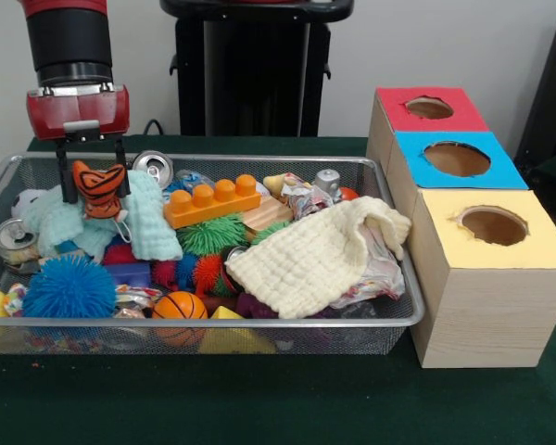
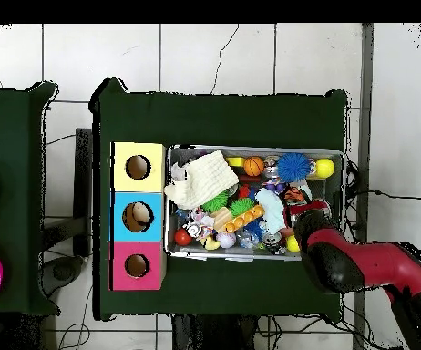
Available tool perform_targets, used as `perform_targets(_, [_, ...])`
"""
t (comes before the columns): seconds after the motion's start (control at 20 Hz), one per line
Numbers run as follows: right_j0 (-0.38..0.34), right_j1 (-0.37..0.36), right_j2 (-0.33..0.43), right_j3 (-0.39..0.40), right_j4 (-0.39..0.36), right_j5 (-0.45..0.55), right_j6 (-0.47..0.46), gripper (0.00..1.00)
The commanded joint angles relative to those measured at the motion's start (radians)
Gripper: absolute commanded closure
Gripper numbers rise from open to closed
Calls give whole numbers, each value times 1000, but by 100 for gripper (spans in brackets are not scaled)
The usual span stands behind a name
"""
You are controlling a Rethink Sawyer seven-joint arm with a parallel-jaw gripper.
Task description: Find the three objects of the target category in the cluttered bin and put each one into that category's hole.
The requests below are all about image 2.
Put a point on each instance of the blue spiky rubber ball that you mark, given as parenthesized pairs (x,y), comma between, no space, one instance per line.
(294,167)

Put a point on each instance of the cream waffle cloth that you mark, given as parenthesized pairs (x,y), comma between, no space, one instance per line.
(203,180)

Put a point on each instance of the orange striped tiger plush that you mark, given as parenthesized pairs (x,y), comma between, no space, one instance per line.
(294,194)

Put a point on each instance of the wooden box with three holes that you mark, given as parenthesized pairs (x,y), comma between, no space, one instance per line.
(156,175)

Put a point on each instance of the yellow duck plush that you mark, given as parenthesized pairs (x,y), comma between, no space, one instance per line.
(210,243)

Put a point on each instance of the small orange basketball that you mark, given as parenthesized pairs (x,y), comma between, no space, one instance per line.
(254,166)

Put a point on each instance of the yellow ball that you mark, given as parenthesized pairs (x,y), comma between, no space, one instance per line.
(325,168)

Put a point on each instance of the green spiky rubber ball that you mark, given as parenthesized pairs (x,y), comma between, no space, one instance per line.
(242,207)
(216,201)

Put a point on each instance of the orange toy building brick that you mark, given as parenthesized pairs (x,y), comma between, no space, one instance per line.
(243,218)

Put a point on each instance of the dark green tablecloth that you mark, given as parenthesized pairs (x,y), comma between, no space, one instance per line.
(217,120)
(10,146)

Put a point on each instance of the black upright panel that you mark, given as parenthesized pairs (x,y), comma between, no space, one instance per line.
(83,189)

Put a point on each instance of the dark grey rounded base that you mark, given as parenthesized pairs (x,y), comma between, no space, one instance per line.
(63,271)

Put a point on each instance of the small red ball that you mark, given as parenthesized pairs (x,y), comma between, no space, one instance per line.
(182,237)

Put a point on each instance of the mint green waffle cloth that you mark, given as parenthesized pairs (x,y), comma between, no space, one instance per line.
(272,211)

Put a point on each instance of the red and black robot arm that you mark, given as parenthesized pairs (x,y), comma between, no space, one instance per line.
(378,262)

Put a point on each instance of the round wooden block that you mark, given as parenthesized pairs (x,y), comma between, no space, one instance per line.
(221,218)

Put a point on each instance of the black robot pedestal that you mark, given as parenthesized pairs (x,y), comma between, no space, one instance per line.
(214,335)

